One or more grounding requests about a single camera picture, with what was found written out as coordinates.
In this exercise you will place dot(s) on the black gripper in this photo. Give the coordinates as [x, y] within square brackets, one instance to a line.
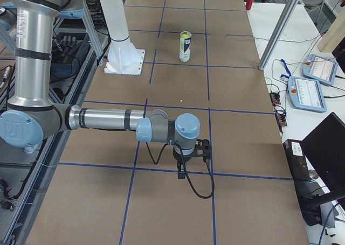
[180, 158]

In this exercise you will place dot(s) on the clear plastic tennis ball can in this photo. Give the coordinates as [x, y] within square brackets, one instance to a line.
[185, 47]

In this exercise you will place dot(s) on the orange black connector box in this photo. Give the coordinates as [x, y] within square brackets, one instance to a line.
[279, 110]

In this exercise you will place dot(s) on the black desktop computer box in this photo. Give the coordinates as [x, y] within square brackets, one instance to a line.
[310, 180]

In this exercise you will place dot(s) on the grey teach pendant near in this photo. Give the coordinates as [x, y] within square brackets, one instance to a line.
[306, 94]

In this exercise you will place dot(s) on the grey teach pendant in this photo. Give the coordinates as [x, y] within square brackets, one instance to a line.
[321, 69]
[306, 94]

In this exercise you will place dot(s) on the black monitor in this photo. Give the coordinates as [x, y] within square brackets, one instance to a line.
[324, 148]

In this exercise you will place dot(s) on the grey teach pendant far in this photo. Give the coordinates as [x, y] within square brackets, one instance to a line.
[321, 69]

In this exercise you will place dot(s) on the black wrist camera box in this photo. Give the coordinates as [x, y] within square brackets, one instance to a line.
[181, 174]

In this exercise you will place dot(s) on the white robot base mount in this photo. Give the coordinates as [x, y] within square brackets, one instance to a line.
[123, 57]

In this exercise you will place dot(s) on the aluminium frame post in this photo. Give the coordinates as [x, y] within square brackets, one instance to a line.
[277, 32]

